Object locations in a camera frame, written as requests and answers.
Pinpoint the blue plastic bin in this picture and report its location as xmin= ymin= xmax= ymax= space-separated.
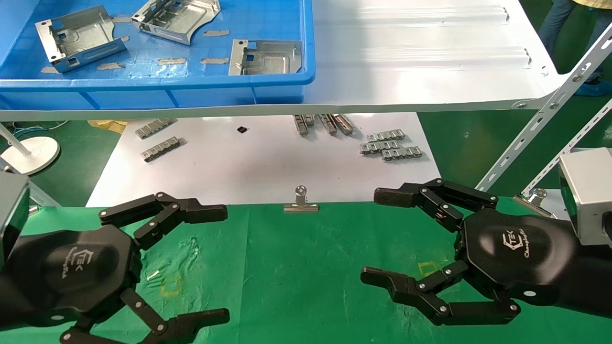
xmin=0 ymin=0 xmax=316 ymax=111

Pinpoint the yellow cloth bag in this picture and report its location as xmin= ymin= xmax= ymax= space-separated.
xmin=88 ymin=119 xmax=129 ymax=134

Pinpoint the sheet metal bracket curved cutout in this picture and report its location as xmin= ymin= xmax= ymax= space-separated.
xmin=131 ymin=0 xmax=221 ymax=46

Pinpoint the U-shaped sheet metal bracket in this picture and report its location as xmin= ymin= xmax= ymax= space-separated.
xmin=35 ymin=6 xmax=128 ymax=74

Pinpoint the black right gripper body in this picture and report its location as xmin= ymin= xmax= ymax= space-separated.
xmin=461 ymin=209 xmax=580 ymax=306

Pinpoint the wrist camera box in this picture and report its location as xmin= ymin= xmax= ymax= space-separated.
xmin=558 ymin=147 xmax=612 ymax=246
xmin=0 ymin=172 xmax=31 ymax=268

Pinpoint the flat sheet metal bracket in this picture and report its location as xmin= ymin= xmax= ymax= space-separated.
xmin=229 ymin=39 xmax=303 ymax=76

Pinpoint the person in blue jeans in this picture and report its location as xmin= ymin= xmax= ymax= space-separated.
xmin=538 ymin=0 xmax=612 ymax=97

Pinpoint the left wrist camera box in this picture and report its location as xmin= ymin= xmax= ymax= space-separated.
xmin=0 ymin=172 xmax=31 ymax=268

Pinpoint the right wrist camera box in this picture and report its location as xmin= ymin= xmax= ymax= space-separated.
xmin=558 ymin=147 xmax=612 ymax=246

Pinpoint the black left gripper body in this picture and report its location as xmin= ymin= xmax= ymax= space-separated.
xmin=10 ymin=225 xmax=144 ymax=331

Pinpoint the white metal shelf board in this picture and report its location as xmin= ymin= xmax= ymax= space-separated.
xmin=0 ymin=0 xmax=569 ymax=121

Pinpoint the white round lamp stand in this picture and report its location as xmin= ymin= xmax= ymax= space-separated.
xmin=0 ymin=123 xmax=61 ymax=176

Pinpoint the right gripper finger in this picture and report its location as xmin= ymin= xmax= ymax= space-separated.
xmin=360 ymin=260 xmax=522 ymax=326
xmin=373 ymin=178 xmax=499 ymax=233

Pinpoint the grey metal clip strip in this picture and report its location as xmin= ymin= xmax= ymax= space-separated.
xmin=367 ymin=129 xmax=406 ymax=142
xmin=382 ymin=146 xmax=423 ymax=161
xmin=135 ymin=118 xmax=174 ymax=140
xmin=141 ymin=136 xmax=182 ymax=162
xmin=360 ymin=140 xmax=399 ymax=155

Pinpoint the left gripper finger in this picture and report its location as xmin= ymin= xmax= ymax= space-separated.
xmin=99 ymin=192 xmax=228 ymax=250
xmin=60 ymin=288 xmax=230 ymax=344

